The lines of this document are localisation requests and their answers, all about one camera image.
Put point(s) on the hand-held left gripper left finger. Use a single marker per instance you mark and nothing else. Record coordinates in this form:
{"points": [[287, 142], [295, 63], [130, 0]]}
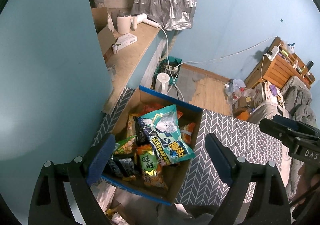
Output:
{"points": [[100, 160]]}

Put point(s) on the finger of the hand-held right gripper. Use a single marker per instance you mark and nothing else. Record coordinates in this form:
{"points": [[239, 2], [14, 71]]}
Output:
{"points": [[287, 120], [275, 126]]}

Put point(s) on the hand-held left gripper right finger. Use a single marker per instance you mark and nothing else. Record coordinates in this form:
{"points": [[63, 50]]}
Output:
{"points": [[220, 160]]}

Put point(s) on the black white-print snack bag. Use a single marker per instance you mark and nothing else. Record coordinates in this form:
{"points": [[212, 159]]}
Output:
{"points": [[125, 165]]}

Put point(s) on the long yellow snack packet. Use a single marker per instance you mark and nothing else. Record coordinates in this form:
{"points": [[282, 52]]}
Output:
{"points": [[131, 125]]}

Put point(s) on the orange and green snack packet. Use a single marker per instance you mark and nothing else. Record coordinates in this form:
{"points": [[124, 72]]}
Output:
{"points": [[150, 165]]}

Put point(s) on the cardboard box with blue rim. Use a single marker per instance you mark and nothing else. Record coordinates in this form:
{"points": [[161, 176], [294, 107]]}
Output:
{"points": [[175, 182]]}

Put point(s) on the teal shark snack bag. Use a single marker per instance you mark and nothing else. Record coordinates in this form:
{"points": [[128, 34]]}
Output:
{"points": [[167, 137]]}

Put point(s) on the person's right hand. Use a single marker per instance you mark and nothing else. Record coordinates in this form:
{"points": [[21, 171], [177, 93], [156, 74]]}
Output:
{"points": [[303, 172]]}

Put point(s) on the grey herringbone tablecloth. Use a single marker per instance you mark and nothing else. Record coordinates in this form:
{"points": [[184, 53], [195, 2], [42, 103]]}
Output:
{"points": [[237, 135]]}

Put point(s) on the white printed box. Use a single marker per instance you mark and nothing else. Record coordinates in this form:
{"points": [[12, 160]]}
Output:
{"points": [[267, 90]]}

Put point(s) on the small brown cardboard box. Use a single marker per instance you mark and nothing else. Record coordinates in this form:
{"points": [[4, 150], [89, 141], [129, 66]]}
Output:
{"points": [[240, 104]]}

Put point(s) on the wooden headboard shelf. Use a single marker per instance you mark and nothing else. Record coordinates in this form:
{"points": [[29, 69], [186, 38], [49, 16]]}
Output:
{"points": [[275, 70]]}

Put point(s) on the clear plastic bag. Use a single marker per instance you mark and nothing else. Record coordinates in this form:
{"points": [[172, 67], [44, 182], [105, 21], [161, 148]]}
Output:
{"points": [[236, 85]]}

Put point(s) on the white power strip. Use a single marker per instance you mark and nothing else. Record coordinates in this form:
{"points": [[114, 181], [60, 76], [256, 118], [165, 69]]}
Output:
{"points": [[273, 52]]}

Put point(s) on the white kettle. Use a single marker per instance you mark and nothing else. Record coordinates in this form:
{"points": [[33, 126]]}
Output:
{"points": [[162, 82]]}

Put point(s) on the wooden counter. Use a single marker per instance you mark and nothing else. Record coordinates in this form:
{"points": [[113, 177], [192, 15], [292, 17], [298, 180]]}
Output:
{"points": [[130, 65]]}

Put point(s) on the beige power strip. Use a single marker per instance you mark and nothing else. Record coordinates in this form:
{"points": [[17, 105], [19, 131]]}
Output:
{"points": [[171, 67]]}

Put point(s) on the teal basket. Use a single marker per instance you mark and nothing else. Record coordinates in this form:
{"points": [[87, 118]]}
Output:
{"points": [[178, 61]]}

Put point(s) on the open brown cardboard box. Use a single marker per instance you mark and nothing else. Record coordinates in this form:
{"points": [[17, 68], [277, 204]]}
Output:
{"points": [[105, 37]]}

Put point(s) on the flat white carton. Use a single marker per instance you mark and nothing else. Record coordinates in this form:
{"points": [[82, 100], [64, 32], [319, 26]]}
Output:
{"points": [[126, 39]]}

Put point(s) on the white mug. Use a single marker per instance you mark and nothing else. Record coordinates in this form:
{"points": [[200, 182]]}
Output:
{"points": [[123, 24]]}

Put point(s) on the white hair dryer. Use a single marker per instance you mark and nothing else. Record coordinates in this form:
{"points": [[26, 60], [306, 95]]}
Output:
{"points": [[147, 19]]}

